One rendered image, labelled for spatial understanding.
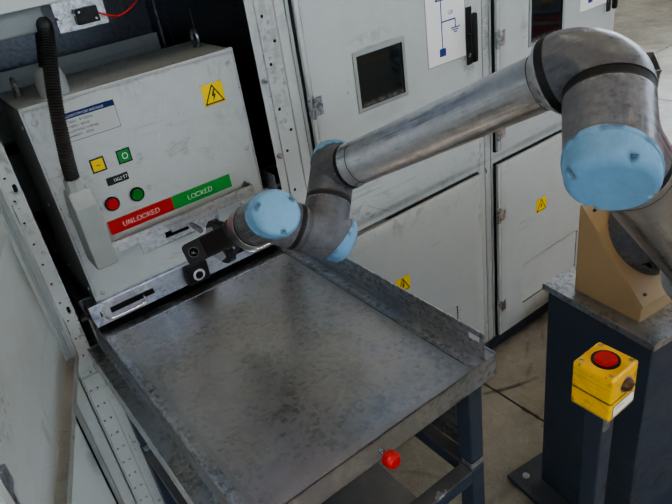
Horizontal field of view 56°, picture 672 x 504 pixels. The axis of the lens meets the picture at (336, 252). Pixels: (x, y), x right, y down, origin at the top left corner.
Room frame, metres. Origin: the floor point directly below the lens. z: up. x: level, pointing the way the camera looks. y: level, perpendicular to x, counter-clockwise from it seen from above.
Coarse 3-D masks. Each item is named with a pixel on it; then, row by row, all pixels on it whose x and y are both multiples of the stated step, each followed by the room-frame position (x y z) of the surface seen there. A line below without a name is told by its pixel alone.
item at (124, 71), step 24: (168, 48) 1.65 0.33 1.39; (192, 48) 1.61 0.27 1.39; (216, 48) 1.56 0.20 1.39; (96, 72) 1.51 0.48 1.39; (120, 72) 1.47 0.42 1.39; (144, 72) 1.41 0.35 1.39; (0, 96) 1.42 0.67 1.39; (24, 96) 1.39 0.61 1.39; (72, 96) 1.32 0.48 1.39; (24, 144) 1.35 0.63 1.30; (48, 192) 1.30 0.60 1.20; (48, 216) 1.43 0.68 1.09; (72, 240) 1.26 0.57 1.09; (72, 264) 1.38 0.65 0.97
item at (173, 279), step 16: (240, 256) 1.45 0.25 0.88; (176, 272) 1.36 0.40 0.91; (128, 288) 1.30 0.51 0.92; (144, 288) 1.31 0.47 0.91; (160, 288) 1.33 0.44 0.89; (176, 288) 1.35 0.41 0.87; (96, 304) 1.25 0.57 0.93; (112, 304) 1.27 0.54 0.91; (128, 304) 1.29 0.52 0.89; (96, 320) 1.24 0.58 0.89
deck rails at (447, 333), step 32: (352, 288) 1.26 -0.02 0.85; (384, 288) 1.18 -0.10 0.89; (416, 320) 1.09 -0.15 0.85; (448, 320) 1.01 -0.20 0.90; (448, 352) 0.97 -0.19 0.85; (480, 352) 0.94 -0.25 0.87; (128, 384) 1.04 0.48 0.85; (160, 416) 0.88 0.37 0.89; (192, 448) 0.83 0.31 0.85; (224, 480) 0.74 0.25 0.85
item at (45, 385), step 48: (0, 240) 1.05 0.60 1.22; (0, 288) 0.99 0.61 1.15; (48, 288) 1.18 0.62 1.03; (0, 336) 0.89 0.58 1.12; (48, 336) 1.12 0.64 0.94; (0, 384) 0.80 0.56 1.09; (48, 384) 0.99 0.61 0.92; (0, 432) 0.72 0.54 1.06; (48, 432) 0.88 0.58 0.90; (0, 480) 0.59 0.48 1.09; (48, 480) 0.78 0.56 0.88
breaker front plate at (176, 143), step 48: (96, 96) 1.35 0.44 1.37; (144, 96) 1.40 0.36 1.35; (192, 96) 1.46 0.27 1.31; (240, 96) 1.52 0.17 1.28; (48, 144) 1.28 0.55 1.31; (96, 144) 1.33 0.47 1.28; (144, 144) 1.38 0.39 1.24; (192, 144) 1.44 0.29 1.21; (240, 144) 1.51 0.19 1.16; (96, 192) 1.31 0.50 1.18; (144, 192) 1.36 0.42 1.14; (96, 288) 1.27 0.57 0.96
